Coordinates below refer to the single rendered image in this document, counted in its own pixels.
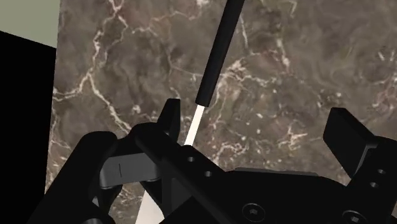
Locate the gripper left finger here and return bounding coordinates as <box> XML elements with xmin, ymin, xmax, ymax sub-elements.
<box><xmin>27</xmin><ymin>98</ymin><xmax>226</xmax><ymax>224</ymax></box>

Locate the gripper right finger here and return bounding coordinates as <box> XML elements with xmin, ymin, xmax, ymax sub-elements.
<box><xmin>323</xmin><ymin>107</ymin><xmax>397</xmax><ymax>218</ymax></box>

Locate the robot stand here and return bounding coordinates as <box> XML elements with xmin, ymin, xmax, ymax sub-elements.
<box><xmin>0</xmin><ymin>31</ymin><xmax>57</xmax><ymax>224</ymax></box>

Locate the black handled white knife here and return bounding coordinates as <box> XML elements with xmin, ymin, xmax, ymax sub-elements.
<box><xmin>134</xmin><ymin>0</ymin><xmax>246</xmax><ymax>224</ymax></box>

